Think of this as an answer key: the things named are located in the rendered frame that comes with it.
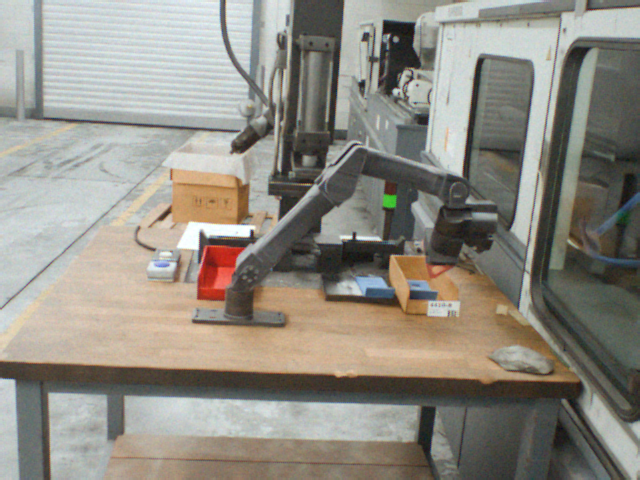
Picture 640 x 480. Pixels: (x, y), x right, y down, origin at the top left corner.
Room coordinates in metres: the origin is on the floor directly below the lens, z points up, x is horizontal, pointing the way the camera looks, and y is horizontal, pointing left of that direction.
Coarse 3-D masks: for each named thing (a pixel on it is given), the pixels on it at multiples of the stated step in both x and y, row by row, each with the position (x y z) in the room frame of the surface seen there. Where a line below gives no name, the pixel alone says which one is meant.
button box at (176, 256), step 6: (138, 228) 2.22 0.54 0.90; (138, 240) 2.07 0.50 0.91; (144, 246) 2.03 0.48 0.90; (150, 246) 2.02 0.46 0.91; (156, 252) 1.90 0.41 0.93; (174, 252) 1.91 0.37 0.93; (180, 252) 1.92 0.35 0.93; (156, 258) 1.85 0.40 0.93; (162, 258) 1.85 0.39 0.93; (168, 258) 1.85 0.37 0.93; (174, 258) 1.86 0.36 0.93; (180, 258) 1.91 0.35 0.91
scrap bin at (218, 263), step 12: (204, 252) 1.83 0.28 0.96; (216, 252) 1.90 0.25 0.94; (228, 252) 1.90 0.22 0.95; (240, 252) 1.90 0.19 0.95; (204, 264) 1.82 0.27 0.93; (216, 264) 1.90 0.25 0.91; (228, 264) 1.90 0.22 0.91; (204, 276) 1.81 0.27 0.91; (216, 276) 1.81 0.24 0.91; (228, 276) 1.82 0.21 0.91; (204, 288) 1.65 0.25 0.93; (216, 288) 1.73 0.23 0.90; (216, 300) 1.65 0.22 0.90
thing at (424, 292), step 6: (408, 282) 1.87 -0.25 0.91; (414, 282) 1.87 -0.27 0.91; (420, 282) 1.88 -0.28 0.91; (426, 282) 1.88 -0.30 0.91; (414, 288) 1.82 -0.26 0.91; (420, 288) 1.83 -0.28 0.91; (426, 288) 1.83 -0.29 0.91; (414, 294) 1.74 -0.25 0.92; (420, 294) 1.74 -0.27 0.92; (426, 294) 1.75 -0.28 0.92; (432, 294) 1.75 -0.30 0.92; (432, 300) 1.75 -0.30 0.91
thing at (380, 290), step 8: (360, 280) 1.81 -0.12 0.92; (368, 280) 1.82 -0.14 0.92; (376, 280) 1.82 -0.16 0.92; (360, 288) 1.76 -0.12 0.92; (368, 288) 1.69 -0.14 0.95; (376, 288) 1.69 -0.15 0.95; (384, 288) 1.69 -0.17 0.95; (392, 288) 1.70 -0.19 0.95; (368, 296) 1.70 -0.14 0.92; (376, 296) 1.70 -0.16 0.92; (384, 296) 1.71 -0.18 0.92; (392, 296) 1.71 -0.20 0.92
